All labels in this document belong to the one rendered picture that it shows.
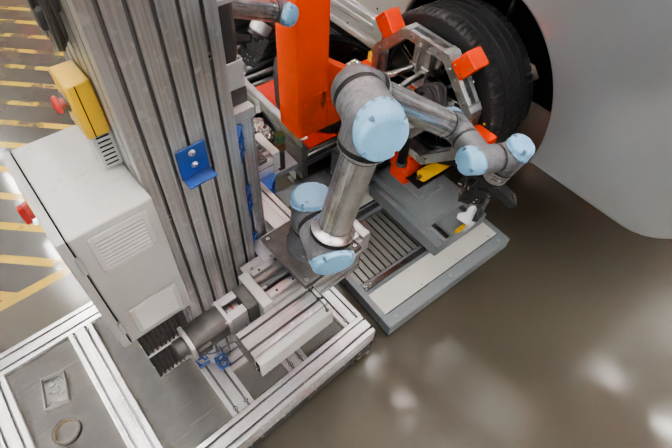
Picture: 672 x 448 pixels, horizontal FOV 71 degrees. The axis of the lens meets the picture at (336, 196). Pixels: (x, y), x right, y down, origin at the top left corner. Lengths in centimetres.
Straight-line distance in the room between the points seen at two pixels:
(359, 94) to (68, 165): 68
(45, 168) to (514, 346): 195
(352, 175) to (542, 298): 169
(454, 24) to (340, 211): 96
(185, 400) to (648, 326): 208
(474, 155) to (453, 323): 126
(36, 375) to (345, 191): 149
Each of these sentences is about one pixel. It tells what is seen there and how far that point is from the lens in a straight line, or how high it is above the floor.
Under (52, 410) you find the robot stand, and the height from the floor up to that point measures 21.
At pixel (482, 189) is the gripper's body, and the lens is 143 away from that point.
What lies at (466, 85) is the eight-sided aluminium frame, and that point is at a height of 102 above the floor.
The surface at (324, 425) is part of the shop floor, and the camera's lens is 209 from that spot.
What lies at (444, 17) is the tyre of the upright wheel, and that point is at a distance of 186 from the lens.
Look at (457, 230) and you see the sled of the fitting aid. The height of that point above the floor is 18.
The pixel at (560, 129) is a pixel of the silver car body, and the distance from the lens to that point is 187.
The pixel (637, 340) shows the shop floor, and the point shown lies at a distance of 267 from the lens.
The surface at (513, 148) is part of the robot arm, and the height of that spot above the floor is 122.
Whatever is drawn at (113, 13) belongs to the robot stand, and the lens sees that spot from 91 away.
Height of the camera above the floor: 202
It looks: 49 degrees down
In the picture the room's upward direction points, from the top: 4 degrees clockwise
